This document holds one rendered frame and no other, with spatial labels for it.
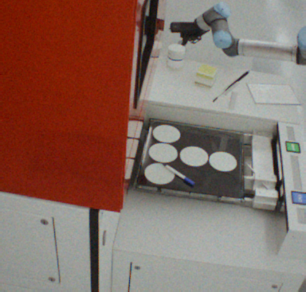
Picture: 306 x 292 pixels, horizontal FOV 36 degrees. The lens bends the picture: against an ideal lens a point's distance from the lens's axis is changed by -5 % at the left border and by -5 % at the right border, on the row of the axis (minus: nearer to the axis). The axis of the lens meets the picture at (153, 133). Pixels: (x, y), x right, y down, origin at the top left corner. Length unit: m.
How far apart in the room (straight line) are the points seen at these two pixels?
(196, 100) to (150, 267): 0.69
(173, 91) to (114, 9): 1.17
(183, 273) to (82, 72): 0.90
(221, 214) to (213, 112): 0.42
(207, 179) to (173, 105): 0.36
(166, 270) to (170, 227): 0.14
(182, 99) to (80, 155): 0.97
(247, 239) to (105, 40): 0.99
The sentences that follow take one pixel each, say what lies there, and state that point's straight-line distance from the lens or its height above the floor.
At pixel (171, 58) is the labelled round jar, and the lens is 2.05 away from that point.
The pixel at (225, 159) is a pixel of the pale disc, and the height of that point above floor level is 0.90.
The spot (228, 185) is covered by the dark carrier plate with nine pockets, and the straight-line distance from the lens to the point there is 1.68.
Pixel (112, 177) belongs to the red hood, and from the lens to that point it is 1.02.
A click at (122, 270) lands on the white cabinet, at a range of 1.64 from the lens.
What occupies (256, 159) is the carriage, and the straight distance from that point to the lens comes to 1.84.
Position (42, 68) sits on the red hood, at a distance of 0.90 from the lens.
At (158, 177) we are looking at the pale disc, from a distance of 1.66.
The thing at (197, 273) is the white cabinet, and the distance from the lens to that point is 1.60.
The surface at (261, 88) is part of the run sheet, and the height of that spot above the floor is 0.97.
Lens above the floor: 2.06
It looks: 39 degrees down
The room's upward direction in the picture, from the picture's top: 6 degrees clockwise
